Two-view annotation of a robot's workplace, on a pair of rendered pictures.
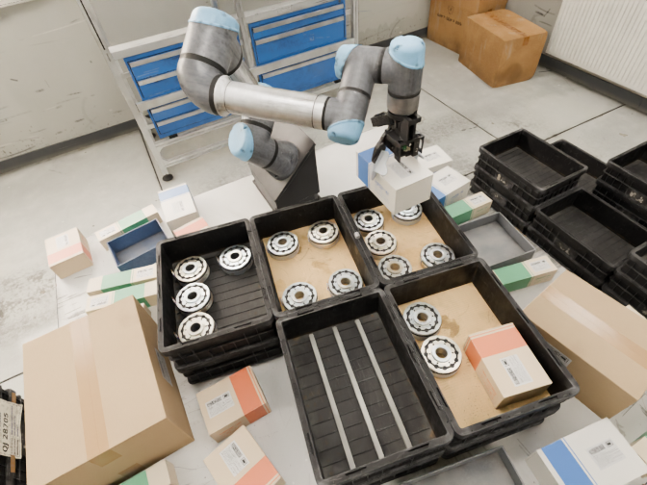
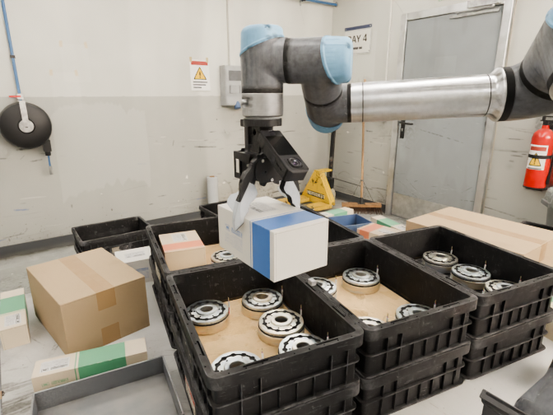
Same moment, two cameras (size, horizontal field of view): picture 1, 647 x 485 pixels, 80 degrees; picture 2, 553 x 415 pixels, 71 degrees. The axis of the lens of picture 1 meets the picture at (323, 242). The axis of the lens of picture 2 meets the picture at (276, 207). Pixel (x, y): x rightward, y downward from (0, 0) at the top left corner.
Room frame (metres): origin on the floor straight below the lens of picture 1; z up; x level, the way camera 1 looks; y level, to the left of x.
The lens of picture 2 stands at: (1.54, -0.36, 1.35)
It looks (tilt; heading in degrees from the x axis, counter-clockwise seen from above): 16 degrees down; 167
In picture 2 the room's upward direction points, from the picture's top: straight up
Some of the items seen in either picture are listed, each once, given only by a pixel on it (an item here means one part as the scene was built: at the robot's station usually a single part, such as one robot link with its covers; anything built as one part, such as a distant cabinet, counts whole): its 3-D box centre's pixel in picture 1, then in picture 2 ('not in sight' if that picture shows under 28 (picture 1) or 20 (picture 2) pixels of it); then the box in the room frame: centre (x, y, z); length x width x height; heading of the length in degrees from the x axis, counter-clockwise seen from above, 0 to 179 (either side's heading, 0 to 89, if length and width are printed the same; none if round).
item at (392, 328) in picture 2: (309, 250); (367, 277); (0.75, 0.05, 0.92); 0.40 x 0.30 x 0.02; 12
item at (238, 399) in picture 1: (234, 402); not in sight; (0.39, 0.30, 0.74); 0.16 x 0.12 x 0.07; 114
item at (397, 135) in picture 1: (401, 131); (260, 151); (0.82, -0.23, 1.25); 0.09 x 0.08 x 0.12; 22
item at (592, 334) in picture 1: (584, 341); (87, 296); (0.43, -0.68, 0.78); 0.30 x 0.22 x 0.16; 32
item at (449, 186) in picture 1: (438, 191); not in sight; (1.12, -0.48, 0.75); 0.20 x 0.12 x 0.09; 119
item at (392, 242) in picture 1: (380, 242); (281, 322); (0.80, -0.18, 0.86); 0.10 x 0.10 x 0.01
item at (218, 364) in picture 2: (406, 209); (237, 369); (0.93, -0.30, 0.86); 0.10 x 0.10 x 0.01
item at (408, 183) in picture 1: (392, 174); (270, 233); (0.85, -0.22, 1.09); 0.20 x 0.12 x 0.09; 22
